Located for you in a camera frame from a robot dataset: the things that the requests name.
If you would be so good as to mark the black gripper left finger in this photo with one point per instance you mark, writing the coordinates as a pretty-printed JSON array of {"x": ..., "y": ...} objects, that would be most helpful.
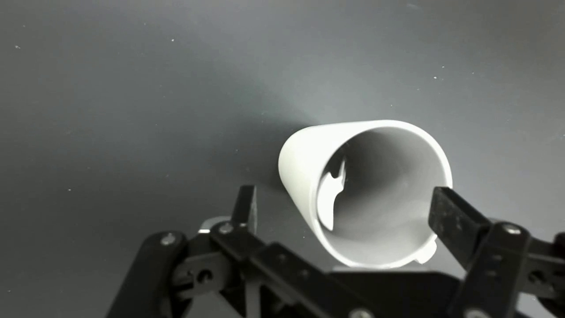
[{"x": 275, "y": 281}]

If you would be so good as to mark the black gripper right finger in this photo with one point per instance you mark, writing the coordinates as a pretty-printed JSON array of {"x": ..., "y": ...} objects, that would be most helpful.
[{"x": 499, "y": 260}]

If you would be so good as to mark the white ceramic mug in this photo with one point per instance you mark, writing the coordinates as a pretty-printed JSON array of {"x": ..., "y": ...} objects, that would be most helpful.
[{"x": 363, "y": 189}]

